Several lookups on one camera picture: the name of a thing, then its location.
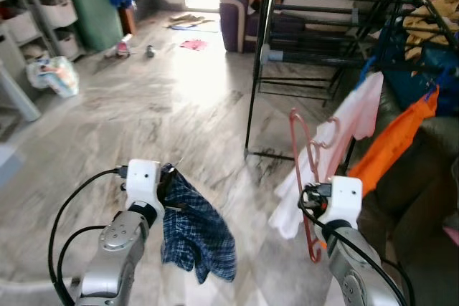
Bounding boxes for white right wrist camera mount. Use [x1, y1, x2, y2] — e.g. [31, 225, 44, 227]
[319, 176, 363, 229]

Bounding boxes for white shirt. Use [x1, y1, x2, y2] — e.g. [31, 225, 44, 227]
[269, 72, 384, 241]

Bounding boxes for green leather sofa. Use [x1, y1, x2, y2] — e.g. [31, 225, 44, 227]
[373, 116, 459, 306]

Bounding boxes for short black left arm cable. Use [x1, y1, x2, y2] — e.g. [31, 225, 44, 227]
[57, 225, 108, 305]

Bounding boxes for pink floor cloth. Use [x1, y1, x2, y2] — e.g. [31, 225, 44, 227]
[179, 39, 209, 51]

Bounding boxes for blue plaid garment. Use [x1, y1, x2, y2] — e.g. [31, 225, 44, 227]
[159, 163, 237, 283]

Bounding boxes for pink plastic clothes hanger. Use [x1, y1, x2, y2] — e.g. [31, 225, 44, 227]
[289, 109, 341, 262]

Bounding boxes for tan clothes on rack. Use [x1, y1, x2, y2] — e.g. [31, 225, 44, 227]
[402, 0, 459, 59]

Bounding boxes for blue clothes pile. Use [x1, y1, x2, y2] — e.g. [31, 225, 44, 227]
[377, 19, 459, 117]

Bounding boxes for brown floor cloth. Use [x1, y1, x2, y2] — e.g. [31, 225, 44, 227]
[169, 12, 212, 24]

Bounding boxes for blue plastic hanger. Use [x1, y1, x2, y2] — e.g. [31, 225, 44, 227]
[427, 70, 449, 102]
[356, 55, 381, 88]

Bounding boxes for pink toy bottle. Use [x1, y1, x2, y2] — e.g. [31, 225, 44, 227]
[115, 34, 133, 58]

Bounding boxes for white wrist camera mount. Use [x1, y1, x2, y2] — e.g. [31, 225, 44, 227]
[126, 161, 164, 214]
[319, 176, 363, 229]

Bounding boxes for printed diaper pack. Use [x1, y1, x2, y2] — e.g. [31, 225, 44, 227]
[27, 55, 80, 99]

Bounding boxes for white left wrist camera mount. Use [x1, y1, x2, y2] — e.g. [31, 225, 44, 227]
[126, 161, 164, 214]

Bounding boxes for purple sofa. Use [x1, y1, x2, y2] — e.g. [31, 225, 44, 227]
[219, 0, 270, 52]

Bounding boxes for grey storage shelf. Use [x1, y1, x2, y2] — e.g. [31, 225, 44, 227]
[0, 0, 80, 63]

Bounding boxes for brown wooden post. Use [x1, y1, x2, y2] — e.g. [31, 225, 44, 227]
[118, 6, 137, 34]

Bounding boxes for orange shirt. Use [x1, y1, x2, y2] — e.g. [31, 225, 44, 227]
[346, 87, 440, 196]

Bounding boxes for black metal drying rack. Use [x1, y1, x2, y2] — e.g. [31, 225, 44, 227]
[244, 0, 459, 163]

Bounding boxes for blue floor mat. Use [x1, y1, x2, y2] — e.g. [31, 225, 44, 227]
[172, 21, 219, 32]

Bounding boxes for green plastic bin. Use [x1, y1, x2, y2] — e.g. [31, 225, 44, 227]
[70, 0, 124, 52]

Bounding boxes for small white plastic table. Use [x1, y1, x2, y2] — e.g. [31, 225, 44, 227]
[0, 59, 42, 122]

